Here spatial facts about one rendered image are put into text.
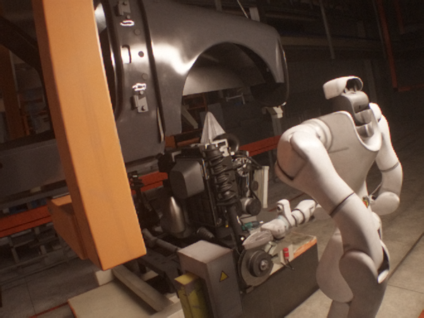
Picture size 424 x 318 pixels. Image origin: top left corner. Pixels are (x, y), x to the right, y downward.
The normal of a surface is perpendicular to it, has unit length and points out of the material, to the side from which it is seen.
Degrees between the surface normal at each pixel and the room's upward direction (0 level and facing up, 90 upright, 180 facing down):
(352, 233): 90
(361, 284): 102
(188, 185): 90
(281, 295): 90
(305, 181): 96
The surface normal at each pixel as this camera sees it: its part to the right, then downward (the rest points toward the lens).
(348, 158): -0.44, 0.64
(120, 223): 0.58, 0.00
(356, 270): -0.76, 0.22
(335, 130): -0.56, 0.19
